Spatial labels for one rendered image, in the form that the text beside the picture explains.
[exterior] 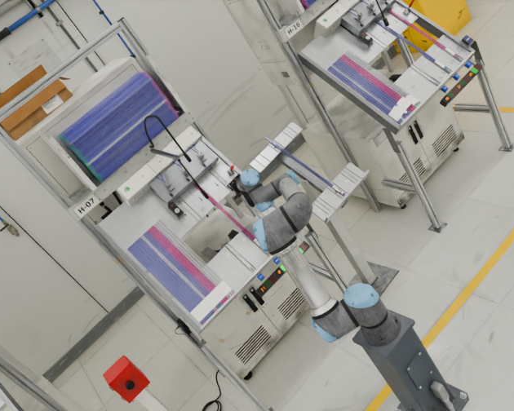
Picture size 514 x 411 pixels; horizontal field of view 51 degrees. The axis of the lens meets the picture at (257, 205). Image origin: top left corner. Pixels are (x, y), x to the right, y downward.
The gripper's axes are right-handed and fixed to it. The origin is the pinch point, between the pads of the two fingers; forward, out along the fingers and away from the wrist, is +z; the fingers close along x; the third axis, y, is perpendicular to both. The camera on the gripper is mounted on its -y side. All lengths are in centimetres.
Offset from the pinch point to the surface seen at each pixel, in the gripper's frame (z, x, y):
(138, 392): 7, 97, -34
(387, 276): 29, -39, -92
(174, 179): 1.8, 17.8, 26.9
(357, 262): 25, -30, -73
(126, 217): 9, 46, 30
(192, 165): 1.5, 6.3, 25.9
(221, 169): 4.9, -4.1, 15.5
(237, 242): -3.3, 17.8, -15.9
